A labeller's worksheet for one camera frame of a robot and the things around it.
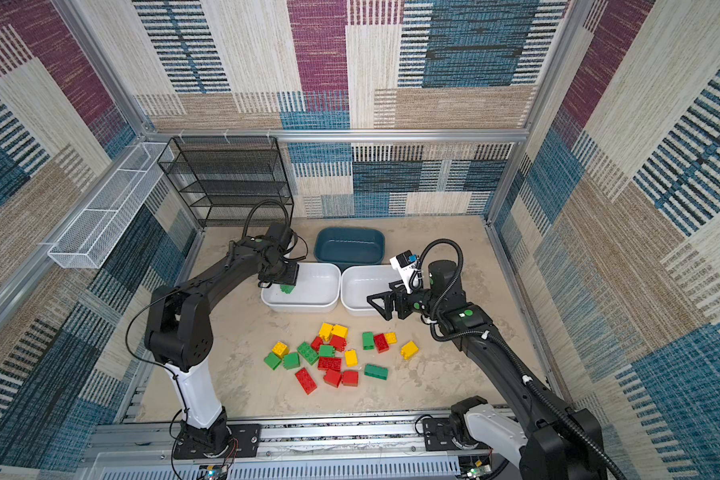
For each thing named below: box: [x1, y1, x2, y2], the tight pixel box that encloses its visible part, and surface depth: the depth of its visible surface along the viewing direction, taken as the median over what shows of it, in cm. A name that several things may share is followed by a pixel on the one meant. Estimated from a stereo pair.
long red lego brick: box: [294, 367, 317, 395], surface depth 83 cm
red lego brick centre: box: [330, 335, 347, 352], surface depth 89 cm
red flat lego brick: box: [318, 357, 343, 372], surface depth 87 cm
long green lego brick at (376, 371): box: [364, 363, 389, 381], surface depth 84 cm
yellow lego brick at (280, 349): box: [272, 341, 290, 358], surface depth 87 cm
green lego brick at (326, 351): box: [319, 345, 335, 358], surface depth 87 cm
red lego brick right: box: [374, 333, 389, 354], surface depth 90 cm
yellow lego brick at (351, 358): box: [344, 349, 359, 367], surface depth 87 cm
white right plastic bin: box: [340, 265, 410, 316], surface depth 101 cm
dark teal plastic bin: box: [314, 227, 385, 269], surface depth 113 cm
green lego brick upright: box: [362, 331, 375, 351], surface depth 89 cm
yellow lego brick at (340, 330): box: [331, 324, 349, 339], surface depth 91 cm
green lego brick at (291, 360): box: [283, 352, 301, 370], surface depth 87 cm
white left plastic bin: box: [261, 262, 341, 313], surface depth 101 cm
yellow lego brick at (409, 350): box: [400, 341, 419, 360], surface depth 87 cm
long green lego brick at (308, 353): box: [297, 342, 319, 365], surface depth 87 cm
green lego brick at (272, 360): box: [263, 352, 282, 370], surface depth 87 cm
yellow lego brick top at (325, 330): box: [319, 322, 333, 341], surface depth 91 cm
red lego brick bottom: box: [323, 369, 342, 388], surface depth 83 cm
